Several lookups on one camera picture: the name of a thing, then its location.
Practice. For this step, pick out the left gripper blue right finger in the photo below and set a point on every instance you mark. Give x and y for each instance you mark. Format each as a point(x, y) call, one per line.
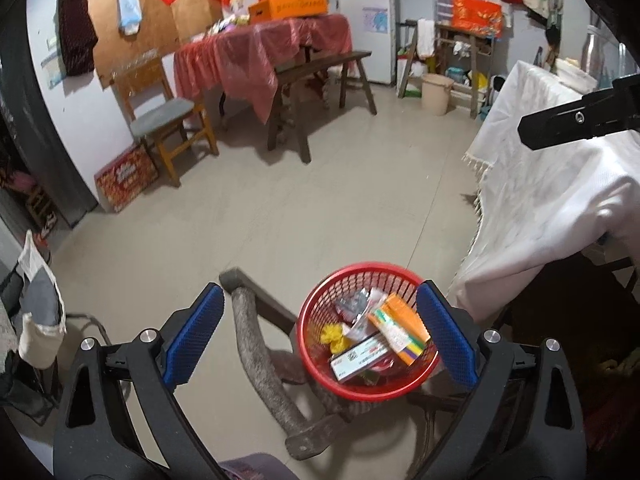
point(447, 326)

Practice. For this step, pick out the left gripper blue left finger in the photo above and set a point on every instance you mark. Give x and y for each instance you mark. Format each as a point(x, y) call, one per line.
point(187, 333)

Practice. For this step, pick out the orange medicine box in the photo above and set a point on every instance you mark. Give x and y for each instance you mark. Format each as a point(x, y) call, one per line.
point(402, 328)

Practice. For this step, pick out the white medicine box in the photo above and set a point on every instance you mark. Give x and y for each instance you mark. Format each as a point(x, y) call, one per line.
point(372, 356)

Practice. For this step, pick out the yellow plastic flower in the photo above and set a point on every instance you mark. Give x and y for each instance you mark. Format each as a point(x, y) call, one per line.
point(333, 337)

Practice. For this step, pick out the pink floral plastic bag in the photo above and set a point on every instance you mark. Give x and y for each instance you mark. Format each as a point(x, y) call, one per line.
point(354, 311)

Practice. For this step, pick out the red trash basket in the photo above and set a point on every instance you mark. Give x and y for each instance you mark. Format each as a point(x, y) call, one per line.
point(318, 310)

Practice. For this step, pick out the steel thermos bottle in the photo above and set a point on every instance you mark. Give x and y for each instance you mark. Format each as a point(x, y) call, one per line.
point(592, 59)

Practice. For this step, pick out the grey white tablecloth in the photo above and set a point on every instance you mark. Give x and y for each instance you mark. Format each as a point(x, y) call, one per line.
point(536, 207)

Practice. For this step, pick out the dark wooden stool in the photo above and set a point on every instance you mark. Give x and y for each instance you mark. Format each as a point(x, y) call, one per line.
point(287, 366)

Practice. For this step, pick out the red carton on floor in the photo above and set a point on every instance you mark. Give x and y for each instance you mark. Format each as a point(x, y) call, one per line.
point(125, 178)

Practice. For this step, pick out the red gift box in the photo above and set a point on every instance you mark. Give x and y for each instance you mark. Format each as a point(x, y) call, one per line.
point(481, 17)

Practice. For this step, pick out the beige plastic bucket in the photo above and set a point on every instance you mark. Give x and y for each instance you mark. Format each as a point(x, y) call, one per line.
point(436, 93)

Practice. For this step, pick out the wooden chair grey seat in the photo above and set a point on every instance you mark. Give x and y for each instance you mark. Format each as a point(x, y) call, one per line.
point(171, 128)

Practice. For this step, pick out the white refrigerator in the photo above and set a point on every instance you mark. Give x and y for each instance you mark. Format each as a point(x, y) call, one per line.
point(373, 27)

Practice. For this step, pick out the red covered side table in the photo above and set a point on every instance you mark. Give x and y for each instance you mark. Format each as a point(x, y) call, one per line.
point(243, 61)

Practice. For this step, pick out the wooden bench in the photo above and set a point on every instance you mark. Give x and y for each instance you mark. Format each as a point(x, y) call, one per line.
point(313, 77)

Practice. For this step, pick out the orange long box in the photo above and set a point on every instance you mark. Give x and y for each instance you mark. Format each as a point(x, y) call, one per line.
point(270, 10)

